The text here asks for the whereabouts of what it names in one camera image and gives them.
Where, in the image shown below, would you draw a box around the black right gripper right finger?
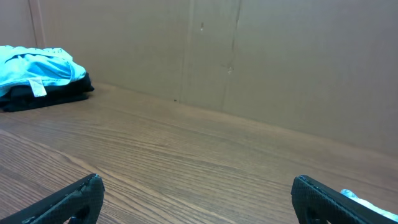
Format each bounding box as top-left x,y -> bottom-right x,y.
291,175 -> 395,224

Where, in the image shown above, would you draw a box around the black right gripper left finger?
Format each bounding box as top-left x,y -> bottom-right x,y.
1,174 -> 105,224

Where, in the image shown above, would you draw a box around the light blue denim jeans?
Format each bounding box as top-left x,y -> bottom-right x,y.
340,189 -> 398,222

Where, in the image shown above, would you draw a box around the black folded garment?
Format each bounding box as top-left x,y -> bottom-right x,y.
1,73 -> 95,112

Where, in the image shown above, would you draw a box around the light blue folded t-shirt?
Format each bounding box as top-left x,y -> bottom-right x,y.
1,45 -> 86,96

